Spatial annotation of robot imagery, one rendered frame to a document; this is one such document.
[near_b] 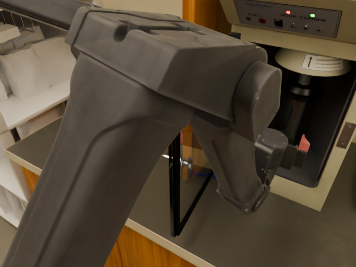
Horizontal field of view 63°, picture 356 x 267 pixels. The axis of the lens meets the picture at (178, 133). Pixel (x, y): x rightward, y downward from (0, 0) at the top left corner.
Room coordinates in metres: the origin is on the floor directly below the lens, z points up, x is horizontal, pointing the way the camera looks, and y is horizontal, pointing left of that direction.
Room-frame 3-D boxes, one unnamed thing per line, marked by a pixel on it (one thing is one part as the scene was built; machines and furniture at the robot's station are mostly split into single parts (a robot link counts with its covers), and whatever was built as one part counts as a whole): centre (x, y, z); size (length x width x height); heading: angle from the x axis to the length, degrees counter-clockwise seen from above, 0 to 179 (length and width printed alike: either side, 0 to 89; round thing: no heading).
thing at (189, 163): (0.43, -0.02, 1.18); 0.02 x 0.02 x 0.06; 63
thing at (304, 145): (0.53, -0.27, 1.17); 0.09 x 0.07 x 0.07; 148
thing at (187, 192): (0.54, -0.05, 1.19); 0.30 x 0.01 x 0.40; 153
